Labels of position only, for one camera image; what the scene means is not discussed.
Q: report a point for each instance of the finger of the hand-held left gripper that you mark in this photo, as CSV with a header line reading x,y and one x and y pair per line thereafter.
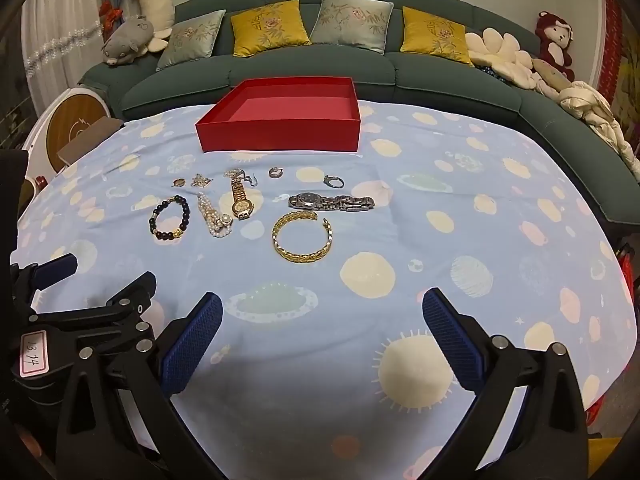
x,y
120,310
55,269

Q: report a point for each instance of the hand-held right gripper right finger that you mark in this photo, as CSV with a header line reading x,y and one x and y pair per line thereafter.
x,y
452,342

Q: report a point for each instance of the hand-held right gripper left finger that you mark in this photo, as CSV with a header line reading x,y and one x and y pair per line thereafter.
x,y
192,347

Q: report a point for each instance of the gold bangle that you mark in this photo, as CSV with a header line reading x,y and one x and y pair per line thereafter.
x,y
280,250

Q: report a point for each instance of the gold wristwatch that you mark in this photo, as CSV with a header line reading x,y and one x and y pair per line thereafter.
x,y
242,205

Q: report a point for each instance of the gold brooch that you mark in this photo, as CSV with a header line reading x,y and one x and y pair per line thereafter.
x,y
200,180

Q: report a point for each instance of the small silver earrings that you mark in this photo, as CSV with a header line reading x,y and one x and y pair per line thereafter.
x,y
310,200

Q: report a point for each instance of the red cardboard box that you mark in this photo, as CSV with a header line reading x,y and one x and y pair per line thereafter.
x,y
275,135

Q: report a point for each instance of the brown cardboard piece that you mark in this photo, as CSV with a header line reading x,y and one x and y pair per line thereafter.
x,y
90,142

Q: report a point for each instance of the blue planet print tablecloth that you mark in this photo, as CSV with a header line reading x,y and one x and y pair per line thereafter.
x,y
400,220

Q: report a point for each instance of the round white wooden device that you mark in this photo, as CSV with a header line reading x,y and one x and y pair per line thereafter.
x,y
70,120

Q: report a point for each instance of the white curtain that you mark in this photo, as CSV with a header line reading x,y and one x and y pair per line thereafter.
x,y
60,35

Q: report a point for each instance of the grey pig plush toy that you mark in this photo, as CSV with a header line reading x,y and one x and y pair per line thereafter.
x,y
127,40

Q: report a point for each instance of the red hanging ornament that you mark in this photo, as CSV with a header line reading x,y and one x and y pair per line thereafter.
x,y
107,15

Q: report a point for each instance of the light blue embroidered pillow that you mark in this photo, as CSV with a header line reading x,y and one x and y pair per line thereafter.
x,y
350,22
190,40

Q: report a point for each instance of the cream crumpled blanket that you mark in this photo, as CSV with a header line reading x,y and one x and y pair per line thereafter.
x,y
600,120

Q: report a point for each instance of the blue patterned cloth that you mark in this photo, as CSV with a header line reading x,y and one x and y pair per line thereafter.
x,y
485,71

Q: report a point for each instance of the white long plush toy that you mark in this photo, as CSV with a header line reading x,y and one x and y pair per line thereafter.
x,y
150,0

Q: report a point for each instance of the brown plush toy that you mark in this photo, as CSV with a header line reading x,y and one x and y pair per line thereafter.
x,y
550,74

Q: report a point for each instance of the cream flower shaped cushion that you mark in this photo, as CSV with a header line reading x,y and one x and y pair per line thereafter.
x,y
500,55

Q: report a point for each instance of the green fabric sofa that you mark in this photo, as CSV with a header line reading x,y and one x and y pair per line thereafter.
x,y
300,67

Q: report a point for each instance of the yellow embroidered pillow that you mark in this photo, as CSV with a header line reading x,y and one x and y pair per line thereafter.
x,y
267,27
435,35

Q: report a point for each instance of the red monkey plush toy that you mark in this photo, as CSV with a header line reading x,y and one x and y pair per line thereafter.
x,y
552,40

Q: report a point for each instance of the red bordered wall hanging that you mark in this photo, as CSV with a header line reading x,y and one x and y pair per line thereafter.
x,y
617,60

